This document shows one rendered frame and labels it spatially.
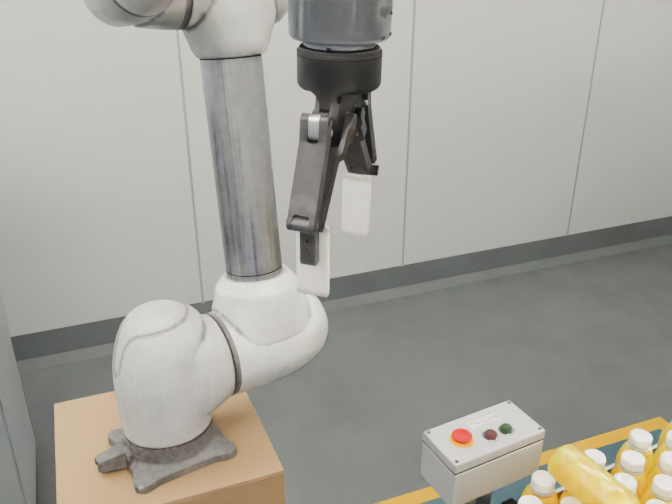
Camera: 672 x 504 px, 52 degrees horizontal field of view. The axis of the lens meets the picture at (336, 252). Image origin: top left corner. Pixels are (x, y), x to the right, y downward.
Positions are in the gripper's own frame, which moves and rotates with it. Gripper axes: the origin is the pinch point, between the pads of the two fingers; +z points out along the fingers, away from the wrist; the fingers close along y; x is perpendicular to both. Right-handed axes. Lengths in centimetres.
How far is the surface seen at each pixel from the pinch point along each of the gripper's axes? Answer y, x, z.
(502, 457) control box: 39, -19, 55
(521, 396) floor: 206, -23, 164
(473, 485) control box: 35, -15, 59
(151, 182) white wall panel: 204, 156, 84
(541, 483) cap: 35, -26, 55
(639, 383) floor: 233, -74, 163
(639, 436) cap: 52, -42, 55
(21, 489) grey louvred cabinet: 66, 124, 135
